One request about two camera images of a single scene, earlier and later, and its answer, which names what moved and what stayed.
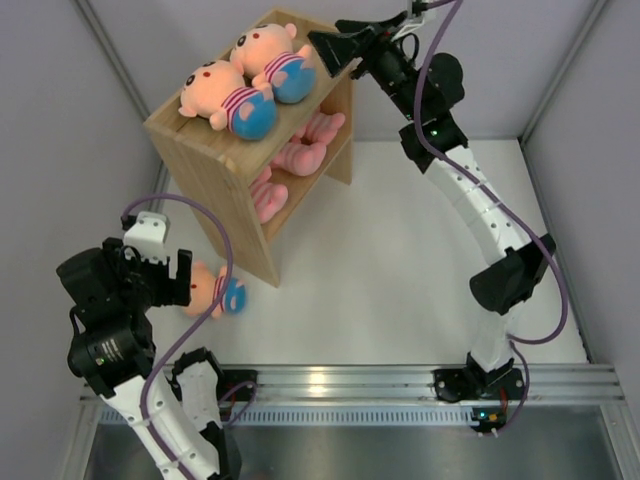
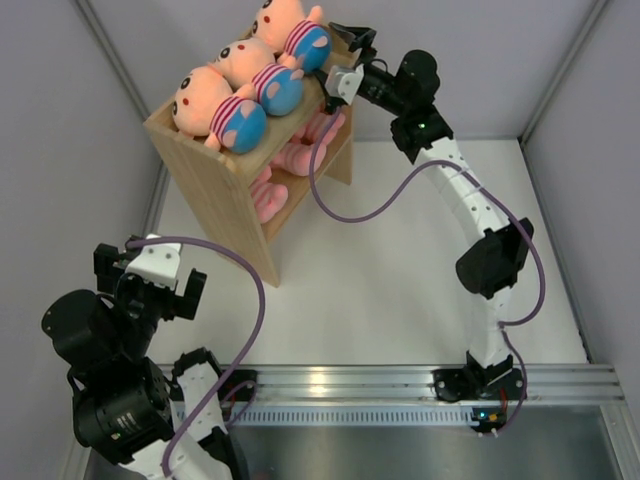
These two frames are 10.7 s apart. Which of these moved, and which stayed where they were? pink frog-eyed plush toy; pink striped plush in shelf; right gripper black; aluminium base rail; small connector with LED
Moved: right gripper black
Stayed: pink frog-eyed plush toy; aluminium base rail; small connector with LED; pink striped plush in shelf
